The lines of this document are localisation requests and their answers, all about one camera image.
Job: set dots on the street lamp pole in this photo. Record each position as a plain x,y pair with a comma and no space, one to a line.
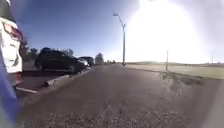
123,43

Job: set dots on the dark car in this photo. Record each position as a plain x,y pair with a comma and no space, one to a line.
88,60

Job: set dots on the grey asphalt road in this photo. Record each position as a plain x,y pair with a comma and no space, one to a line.
113,96

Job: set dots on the concrete kerb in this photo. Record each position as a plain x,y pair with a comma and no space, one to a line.
63,78

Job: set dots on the short thin pole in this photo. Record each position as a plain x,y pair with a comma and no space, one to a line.
167,60

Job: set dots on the black car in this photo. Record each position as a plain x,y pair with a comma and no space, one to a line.
56,60

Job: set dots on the grass field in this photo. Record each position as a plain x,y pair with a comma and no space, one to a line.
186,70

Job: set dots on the white car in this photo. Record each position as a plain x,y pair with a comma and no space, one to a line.
9,43

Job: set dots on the blue post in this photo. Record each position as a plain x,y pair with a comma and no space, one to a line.
6,93

